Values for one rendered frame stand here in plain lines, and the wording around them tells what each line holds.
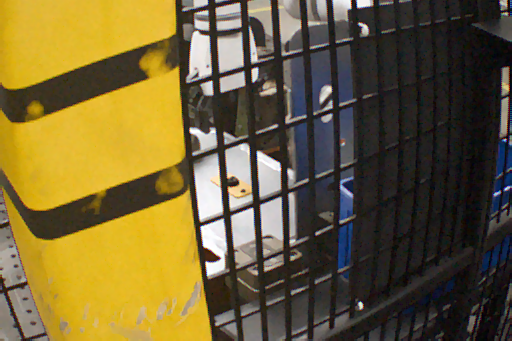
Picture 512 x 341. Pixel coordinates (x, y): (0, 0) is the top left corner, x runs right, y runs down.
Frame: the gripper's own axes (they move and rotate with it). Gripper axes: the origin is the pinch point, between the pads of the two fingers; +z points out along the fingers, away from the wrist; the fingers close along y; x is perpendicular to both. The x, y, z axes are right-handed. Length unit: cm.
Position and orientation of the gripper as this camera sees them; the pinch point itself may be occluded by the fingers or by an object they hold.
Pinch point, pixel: (228, 117)
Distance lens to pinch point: 125.5
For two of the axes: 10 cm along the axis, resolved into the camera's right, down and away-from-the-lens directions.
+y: -8.2, 2.9, -4.9
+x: 5.7, 3.2, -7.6
